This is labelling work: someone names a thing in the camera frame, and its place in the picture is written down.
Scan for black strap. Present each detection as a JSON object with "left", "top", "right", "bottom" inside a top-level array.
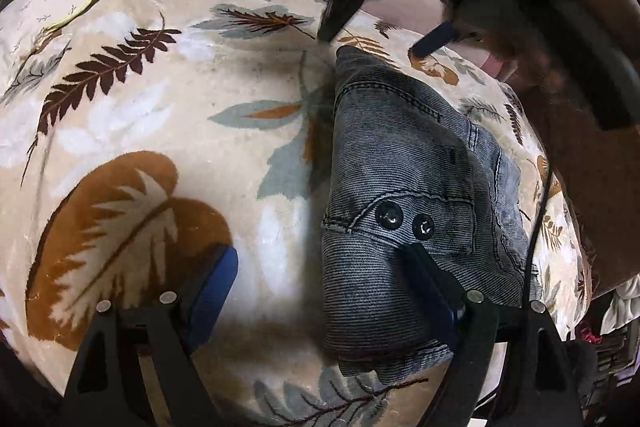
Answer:
[{"left": 550, "top": 0, "right": 640, "bottom": 132}]

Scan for white crumpled cloth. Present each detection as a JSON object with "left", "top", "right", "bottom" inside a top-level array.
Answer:
[{"left": 600, "top": 277, "right": 640, "bottom": 333}]

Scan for thin black cable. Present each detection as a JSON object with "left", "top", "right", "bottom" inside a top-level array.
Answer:
[{"left": 522, "top": 167, "right": 553, "bottom": 308}]

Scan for leaf print fleece blanket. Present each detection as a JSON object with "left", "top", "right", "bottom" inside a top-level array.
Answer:
[{"left": 0, "top": 0, "right": 593, "bottom": 427}]

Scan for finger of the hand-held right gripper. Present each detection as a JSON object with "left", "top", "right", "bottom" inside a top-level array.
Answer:
[
  {"left": 317, "top": 0, "right": 371, "bottom": 44},
  {"left": 409, "top": 22, "right": 457, "bottom": 58}
]

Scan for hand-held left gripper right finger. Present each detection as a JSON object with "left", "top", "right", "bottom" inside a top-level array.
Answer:
[{"left": 400, "top": 244, "right": 586, "bottom": 427}]

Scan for blue denim pants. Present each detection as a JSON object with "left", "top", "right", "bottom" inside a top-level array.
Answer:
[{"left": 320, "top": 46, "right": 543, "bottom": 385}]

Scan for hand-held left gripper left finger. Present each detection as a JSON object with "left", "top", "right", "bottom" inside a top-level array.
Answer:
[{"left": 62, "top": 244, "right": 240, "bottom": 427}]

